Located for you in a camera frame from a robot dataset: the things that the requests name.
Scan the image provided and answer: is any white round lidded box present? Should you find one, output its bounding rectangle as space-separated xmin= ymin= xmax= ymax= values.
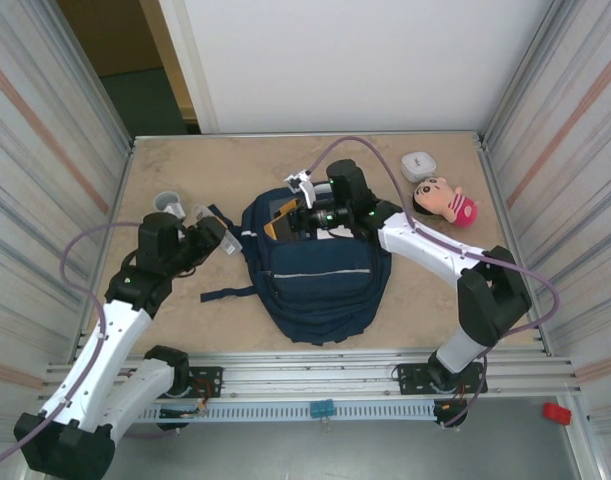
xmin=400 ymin=152 xmax=439 ymax=184

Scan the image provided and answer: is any aluminium mounting rail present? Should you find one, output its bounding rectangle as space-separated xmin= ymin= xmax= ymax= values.
xmin=44 ymin=349 xmax=584 ymax=401

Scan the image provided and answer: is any aluminium table edge profile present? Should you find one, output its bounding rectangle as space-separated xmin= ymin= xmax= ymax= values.
xmin=476 ymin=132 xmax=554 ymax=357
xmin=74 ymin=138 xmax=136 ymax=361
xmin=133 ymin=130 xmax=481 ymax=142

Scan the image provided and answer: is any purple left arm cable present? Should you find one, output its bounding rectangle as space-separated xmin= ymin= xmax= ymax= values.
xmin=0 ymin=221 xmax=176 ymax=464

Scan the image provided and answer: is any brown wooden door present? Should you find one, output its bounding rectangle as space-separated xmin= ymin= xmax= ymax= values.
xmin=57 ymin=0 xmax=196 ymax=121

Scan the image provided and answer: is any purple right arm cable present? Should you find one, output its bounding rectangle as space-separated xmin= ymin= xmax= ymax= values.
xmin=304 ymin=135 xmax=561 ymax=429

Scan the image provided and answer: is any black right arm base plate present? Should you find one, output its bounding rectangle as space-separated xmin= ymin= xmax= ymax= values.
xmin=393 ymin=362 xmax=489 ymax=397

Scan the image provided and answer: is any white slotted cable duct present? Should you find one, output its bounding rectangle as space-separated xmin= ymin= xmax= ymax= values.
xmin=134 ymin=403 xmax=436 ymax=424

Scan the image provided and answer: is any red plastic block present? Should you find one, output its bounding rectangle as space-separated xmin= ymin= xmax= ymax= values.
xmin=543 ymin=402 xmax=572 ymax=426

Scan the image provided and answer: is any grey plastic cup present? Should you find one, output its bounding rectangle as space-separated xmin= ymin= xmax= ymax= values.
xmin=153 ymin=189 xmax=186 ymax=217

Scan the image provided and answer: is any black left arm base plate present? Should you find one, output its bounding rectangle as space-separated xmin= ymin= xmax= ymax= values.
xmin=157 ymin=366 xmax=224 ymax=400

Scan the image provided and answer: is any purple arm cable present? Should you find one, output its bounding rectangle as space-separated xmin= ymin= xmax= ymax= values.
xmin=304 ymin=135 xmax=561 ymax=429
xmin=0 ymin=221 xmax=176 ymax=464

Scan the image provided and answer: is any pink plush doll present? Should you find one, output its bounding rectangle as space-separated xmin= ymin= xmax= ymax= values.
xmin=412 ymin=173 xmax=481 ymax=230

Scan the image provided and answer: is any navy blue backpack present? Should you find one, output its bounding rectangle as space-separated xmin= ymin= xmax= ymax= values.
xmin=199 ymin=191 xmax=394 ymax=347

